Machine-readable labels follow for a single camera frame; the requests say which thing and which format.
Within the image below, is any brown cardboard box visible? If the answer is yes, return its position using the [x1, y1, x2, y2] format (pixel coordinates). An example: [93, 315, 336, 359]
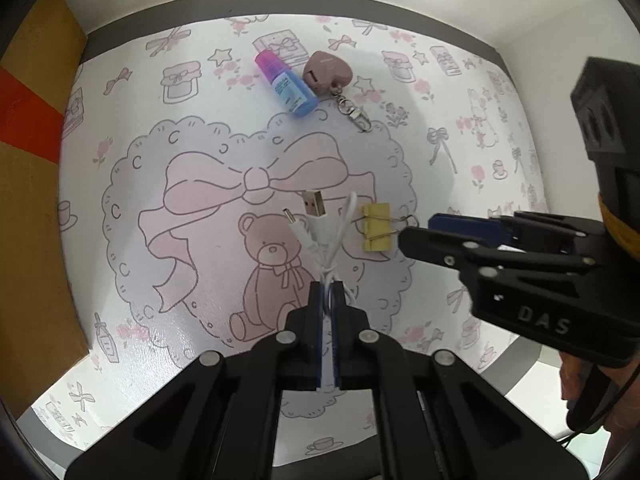
[0, 0, 92, 422]

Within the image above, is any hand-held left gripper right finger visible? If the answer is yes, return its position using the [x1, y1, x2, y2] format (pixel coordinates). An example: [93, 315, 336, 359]
[332, 281, 590, 480]

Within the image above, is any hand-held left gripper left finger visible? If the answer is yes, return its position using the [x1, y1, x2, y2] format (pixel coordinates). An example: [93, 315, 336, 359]
[65, 281, 327, 480]

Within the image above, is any person's right hand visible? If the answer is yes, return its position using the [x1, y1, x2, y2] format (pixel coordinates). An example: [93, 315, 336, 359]
[559, 352, 594, 402]

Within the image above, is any black cable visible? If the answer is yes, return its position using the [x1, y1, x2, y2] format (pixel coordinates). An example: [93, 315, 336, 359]
[560, 377, 633, 453]

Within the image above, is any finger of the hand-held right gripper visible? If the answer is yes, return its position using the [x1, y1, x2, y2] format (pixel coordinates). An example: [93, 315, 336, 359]
[398, 226, 597, 276]
[428, 211, 603, 248]

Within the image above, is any pink and blue small bottle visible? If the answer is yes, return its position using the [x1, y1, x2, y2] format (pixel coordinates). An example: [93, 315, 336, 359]
[254, 50, 320, 119]

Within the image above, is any pink printed table mat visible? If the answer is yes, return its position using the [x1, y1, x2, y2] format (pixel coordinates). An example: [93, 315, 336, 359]
[29, 12, 549, 467]

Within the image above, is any white usb cable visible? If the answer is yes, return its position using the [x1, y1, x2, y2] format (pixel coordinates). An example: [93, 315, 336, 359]
[282, 189, 359, 396]

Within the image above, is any pink heart keychain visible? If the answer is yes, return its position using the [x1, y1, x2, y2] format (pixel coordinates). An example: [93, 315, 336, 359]
[303, 50, 374, 134]

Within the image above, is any yellow binder clip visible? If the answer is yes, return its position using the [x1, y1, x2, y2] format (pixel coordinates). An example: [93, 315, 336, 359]
[352, 202, 419, 254]

